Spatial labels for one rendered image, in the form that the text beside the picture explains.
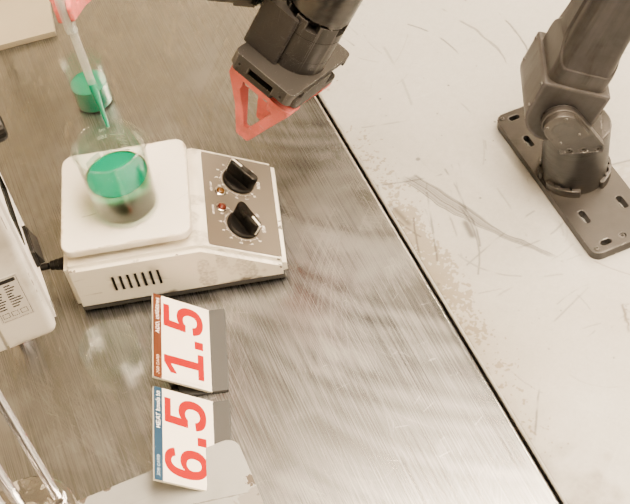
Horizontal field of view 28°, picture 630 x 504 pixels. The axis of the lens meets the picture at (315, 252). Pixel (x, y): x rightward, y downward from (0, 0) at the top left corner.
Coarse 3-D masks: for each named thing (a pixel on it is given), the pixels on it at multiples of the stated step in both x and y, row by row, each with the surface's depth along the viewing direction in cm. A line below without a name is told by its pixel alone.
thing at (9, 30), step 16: (0, 0) 148; (16, 0) 148; (32, 0) 147; (48, 0) 147; (0, 16) 146; (16, 16) 146; (32, 16) 145; (48, 16) 145; (0, 32) 144; (16, 32) 144; (32, 32) 144; (48, 32) 143; (0, 48) 143
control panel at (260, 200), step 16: (208, 160) 121; (224, 160) 122; (240, 160) 123; (208, 176) 119; (208, 192) 118; (224, 192) 119; (256, 192) 121; (272, 192) 121; (208, 208) 117; (256, 208) 119; (272, 208) 120; (208, 224) 115; (224, 224) 116; (272, 224) 119; (208, 240) 114; (224, 240) 115; (240, 240) 116; (256, 240) 116; (272, 240) 117
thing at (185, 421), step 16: (176, 400) 108; (192, 400) 109; (176, 416) 107; (192, 416) 108; (176, 432) 106; (192, 432) 107; (176, 448) 105; (192, 448) 106; (176, 464) 104; (192, 464) 105; (176, 480) 103; (192, 480) 104
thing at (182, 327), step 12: (168, 300) 115; (168, 312) 114; (180, 312) 115; (192, 312) 115; (168, 324) 113; (180, 324) 114; (192, 324) 115; (168, 336) 112; (180, 336) 113; (192, 336) 114; (204, 336) 115; (168, 348) 111; (180, 348) 112; (192, 348) 113; (204, 348) 114; (168, 360) 110; (180, 360) 111; (192, 360) 112; (204, 360) 113; (168, 372) 110; (180, 372) 110; (192, 372) 111; (204, 372) 112; (204, 384) 111
